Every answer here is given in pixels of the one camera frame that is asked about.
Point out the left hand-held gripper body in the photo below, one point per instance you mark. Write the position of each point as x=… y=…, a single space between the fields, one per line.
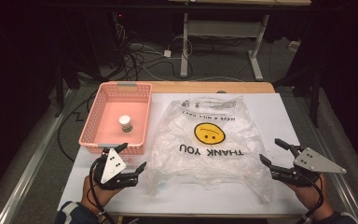
x=112 y=166

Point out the white-framed wooden desk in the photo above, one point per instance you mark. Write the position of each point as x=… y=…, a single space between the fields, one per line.
x=223 y=28

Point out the person's right hand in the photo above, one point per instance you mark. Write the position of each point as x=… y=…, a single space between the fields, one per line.
x=310 y=197

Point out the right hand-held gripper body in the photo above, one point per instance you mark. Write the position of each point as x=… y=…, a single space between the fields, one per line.
x=313 y=165

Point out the clear smiley face plastic bag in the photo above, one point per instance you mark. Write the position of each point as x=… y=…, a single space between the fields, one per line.
x=180 y=130

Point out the white power adapter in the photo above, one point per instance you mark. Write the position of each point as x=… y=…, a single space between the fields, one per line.
x=167 y=53

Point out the black metal stand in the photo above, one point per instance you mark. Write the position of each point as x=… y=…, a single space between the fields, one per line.
x=59 y=93
x=314 y=93

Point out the white power strip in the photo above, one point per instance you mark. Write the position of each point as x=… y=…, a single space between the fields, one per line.
x=294 y=45

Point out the person's left hand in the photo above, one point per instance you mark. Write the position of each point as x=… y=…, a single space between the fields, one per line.
x=101 y=196

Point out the pink plastic basket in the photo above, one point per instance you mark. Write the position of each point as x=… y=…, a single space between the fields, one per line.
x=115 y=107

